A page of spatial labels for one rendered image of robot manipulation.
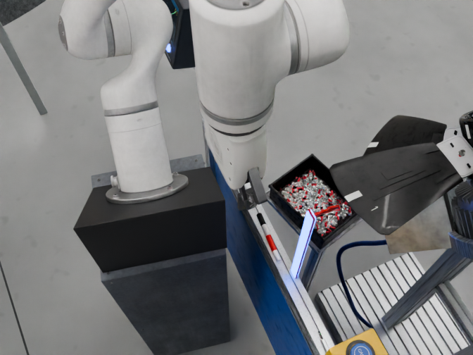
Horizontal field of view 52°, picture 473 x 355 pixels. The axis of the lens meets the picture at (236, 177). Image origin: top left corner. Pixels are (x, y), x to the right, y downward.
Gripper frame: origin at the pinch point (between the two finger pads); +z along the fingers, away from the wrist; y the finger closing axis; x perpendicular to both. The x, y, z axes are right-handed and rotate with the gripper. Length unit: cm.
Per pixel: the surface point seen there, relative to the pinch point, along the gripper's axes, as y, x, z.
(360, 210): 2.5, 25.5, 25.6
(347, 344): 22.3, 13.2, 35.8
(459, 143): -2, 52, 24
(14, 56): -157, -43, 102
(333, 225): -8, 32, 59
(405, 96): -90, 140, 143
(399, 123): -22, 57, 44
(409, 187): 2.0, 36.9, 24.9
